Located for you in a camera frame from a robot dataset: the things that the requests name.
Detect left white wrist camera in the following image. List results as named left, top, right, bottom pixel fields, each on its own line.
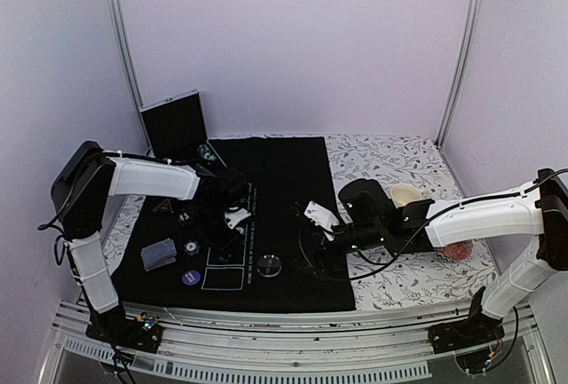
left=224, top=208, right=251, bottom=230

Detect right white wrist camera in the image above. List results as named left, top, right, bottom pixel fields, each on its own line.
left=293, top=200, right=340, bottom=241

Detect blue playing card deck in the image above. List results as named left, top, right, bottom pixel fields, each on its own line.
left=140, top=239, right=177, bottom=271

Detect right aluminium frame post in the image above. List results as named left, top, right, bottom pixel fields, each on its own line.
left=435, top=0, right=483, bottom=151

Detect aluminium front rail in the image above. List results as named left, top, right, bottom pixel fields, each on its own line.
left=42, top=299, right=554, bottom=384

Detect black poker mat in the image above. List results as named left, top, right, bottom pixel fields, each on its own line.
left=112, top=137, right=355, bottom=313

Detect left aluminium frame post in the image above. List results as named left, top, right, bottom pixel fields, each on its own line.
left=107, top=0, right=142, bottom=112

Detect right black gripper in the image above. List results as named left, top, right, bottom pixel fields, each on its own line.
left=289, top=222, right=384, bottom=282

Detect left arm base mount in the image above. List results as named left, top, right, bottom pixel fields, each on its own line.
left=85, top=304, right=163, bottom=354

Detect cream white cup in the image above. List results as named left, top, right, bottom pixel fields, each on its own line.
left=390, top=184, right=423, bottom=208

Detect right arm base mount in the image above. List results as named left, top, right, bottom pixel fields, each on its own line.
left=428, top=286, right=505, bottom=375

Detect aluminium poker chip case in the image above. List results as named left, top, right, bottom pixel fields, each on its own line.
left=140, top=89, right=217, bottom=161

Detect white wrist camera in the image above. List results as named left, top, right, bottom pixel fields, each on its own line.
left=293, top=200, right=340, bottom=241
left=224, top=208, right=251, bottom=230

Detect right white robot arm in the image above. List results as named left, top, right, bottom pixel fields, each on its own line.
left=296, top=168, right=567, bottom=345

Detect red black triangle piece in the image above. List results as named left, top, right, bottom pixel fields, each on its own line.
left=153, top=199, right=174, bottom=214

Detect floral white tablecloth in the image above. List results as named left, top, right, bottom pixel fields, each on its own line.
left=95, top=133, right=511, bottom=314

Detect purple small blind button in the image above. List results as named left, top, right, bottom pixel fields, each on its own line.
left=182, top=270, right=201, bottom=286

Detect green chip stack in case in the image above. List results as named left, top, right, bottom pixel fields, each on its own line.
left=197, top=144, right=217, bottom=163

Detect red patterned bowl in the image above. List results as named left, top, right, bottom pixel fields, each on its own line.
left=437, top=241, right=473, bottom=262

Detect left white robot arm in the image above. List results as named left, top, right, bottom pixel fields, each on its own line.
left=37, top=140, right=251, bottom=343

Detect aluminium frame post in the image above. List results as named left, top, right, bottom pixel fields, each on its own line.
left=107, top=0, right=142, bottom=112
left=435, top=0, right=483, bottom=151

